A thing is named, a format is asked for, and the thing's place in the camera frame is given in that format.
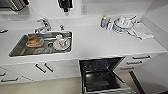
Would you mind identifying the black soap dispenser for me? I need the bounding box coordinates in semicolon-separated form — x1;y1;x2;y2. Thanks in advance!
57;0;75;13

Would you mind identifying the small blue label bottle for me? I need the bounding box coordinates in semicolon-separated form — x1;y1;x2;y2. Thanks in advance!
100;13;109;29

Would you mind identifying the orange brown dish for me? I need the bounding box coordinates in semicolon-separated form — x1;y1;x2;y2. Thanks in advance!
25;36;45;48

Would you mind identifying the stainless steel dishwasher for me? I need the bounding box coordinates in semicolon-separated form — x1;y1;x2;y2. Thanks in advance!
78;56;138;94

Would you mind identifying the white mug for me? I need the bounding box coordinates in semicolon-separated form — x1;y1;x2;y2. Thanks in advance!
53;34;72;52

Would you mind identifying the small chrome sink knob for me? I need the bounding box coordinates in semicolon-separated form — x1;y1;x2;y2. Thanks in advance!
59;24;65;32

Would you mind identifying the small clear glass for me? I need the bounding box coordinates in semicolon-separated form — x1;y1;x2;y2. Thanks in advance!
106;17;114;31

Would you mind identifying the white sink base cabinet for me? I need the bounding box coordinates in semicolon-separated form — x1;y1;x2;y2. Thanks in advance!
1;59;82;83

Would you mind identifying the white wall outlet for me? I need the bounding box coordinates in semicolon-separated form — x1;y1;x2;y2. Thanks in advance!
81;4;88;15

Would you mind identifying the white drawer unit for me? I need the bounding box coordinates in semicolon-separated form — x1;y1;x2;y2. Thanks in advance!
114;52;159;73
0;66;34;86

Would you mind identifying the steel sink basin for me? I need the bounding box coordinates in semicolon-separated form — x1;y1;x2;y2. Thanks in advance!
8;30;74;58

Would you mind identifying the chrome faucet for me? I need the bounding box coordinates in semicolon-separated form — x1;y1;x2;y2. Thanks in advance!
34;17;53;34

